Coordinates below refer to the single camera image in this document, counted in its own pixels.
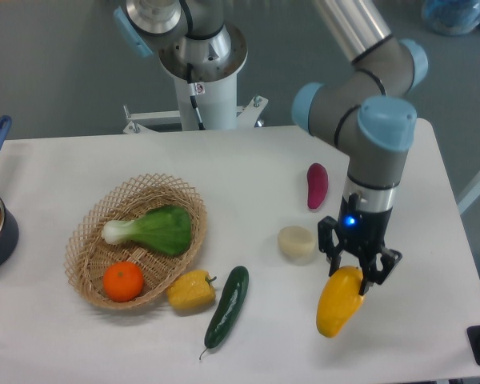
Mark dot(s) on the orange fruit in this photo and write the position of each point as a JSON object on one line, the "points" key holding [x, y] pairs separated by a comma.
{"points": [[123, 281]]}

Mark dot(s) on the purple sweet potato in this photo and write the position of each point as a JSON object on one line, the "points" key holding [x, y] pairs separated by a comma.
{"points": [[318, 185]]}

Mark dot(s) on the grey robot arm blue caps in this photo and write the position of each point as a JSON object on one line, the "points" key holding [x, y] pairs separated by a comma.
{"points": [[366, 117]]}

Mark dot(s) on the blue plastic bag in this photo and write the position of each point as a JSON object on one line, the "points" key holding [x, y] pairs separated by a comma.
{"points": [[451, 18]]}

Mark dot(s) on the yellow bell pepper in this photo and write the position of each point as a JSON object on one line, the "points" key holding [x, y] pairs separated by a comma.
{"points": [[191, 290]]}

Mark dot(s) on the green bok choy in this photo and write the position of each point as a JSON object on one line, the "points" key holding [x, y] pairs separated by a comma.
{"points": [[166, 230]]}

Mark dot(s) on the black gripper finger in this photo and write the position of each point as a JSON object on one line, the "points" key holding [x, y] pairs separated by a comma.
{"points": [[377, 266], [330, 242]]}

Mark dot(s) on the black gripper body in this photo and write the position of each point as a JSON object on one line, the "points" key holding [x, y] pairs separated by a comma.
{"points": [[360, 231]]}

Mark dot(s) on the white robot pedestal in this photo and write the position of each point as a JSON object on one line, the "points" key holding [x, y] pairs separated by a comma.
{"points": [[206, 67]]}

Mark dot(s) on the woven wicker basket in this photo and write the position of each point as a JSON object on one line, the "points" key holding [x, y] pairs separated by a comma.
{"points": [[88, 255]]}

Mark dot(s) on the beige round bun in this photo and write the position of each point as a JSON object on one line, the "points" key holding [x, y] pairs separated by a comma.
{"points": [[296, 241]]}

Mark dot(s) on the dark green cucumber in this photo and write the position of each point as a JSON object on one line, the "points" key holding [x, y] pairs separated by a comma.
{"points": [[228, 309]]}

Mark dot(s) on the white base frame with bolts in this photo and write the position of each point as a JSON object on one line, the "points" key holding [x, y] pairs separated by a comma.
{"points": [[197, 114]]}

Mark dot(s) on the yellow mango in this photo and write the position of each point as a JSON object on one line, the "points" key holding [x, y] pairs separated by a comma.
{"points": [[339, 301]]}

